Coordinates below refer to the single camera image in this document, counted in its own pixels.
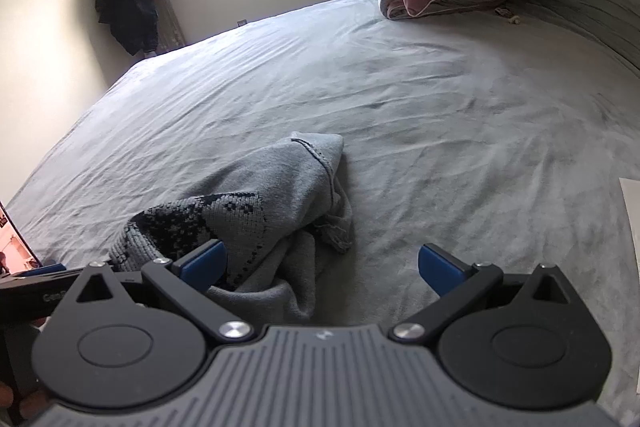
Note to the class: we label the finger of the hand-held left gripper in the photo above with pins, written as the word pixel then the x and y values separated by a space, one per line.
pixel 50 267

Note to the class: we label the white paper sheet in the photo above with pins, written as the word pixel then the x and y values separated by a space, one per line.
pixel 631 222

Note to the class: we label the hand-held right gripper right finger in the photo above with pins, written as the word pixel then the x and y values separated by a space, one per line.
pixel 440 268

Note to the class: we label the small beige object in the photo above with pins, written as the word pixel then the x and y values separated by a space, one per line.
pixel 507 16

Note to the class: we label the phone with pink screen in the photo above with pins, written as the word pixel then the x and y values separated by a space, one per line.
pixel 15 242

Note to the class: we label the grey bed sheet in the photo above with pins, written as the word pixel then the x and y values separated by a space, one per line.
pixel 400 132

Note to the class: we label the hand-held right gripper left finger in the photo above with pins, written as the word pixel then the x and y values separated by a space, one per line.
pixel 202 264

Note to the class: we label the grey knit sweater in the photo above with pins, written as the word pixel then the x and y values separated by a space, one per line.
pixel 300 187

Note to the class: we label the person's left hand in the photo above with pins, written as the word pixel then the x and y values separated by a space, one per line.
pixel 10 402

